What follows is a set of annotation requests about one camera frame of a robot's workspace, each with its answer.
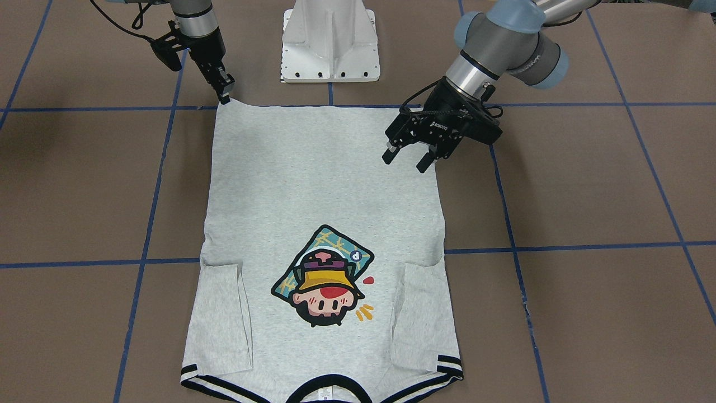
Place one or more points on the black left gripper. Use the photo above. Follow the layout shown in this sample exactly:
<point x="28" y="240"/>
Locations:
<point x="447" y="109"/>

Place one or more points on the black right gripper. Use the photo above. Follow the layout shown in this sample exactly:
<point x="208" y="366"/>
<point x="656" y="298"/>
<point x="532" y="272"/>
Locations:
<point x="206" y="49"/>

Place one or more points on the grey t-shirt with cartoon print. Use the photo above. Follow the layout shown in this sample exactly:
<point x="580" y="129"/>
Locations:
<point x="322" y="273"/>

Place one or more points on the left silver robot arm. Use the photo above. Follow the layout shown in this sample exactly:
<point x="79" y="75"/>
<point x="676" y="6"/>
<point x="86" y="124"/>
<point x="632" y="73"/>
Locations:
<point x="507" y="39"/>

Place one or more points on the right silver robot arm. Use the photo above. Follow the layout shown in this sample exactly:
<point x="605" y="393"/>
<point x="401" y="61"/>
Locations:
<point x="194" y="27"/>

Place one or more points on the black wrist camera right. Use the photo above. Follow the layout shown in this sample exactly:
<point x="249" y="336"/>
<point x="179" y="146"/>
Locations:
<point x="167" y="47"/>

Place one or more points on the white camera stand column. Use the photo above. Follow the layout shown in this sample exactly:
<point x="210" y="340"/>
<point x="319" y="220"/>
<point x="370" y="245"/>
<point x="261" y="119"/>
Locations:
<point x="329" y="42"/>

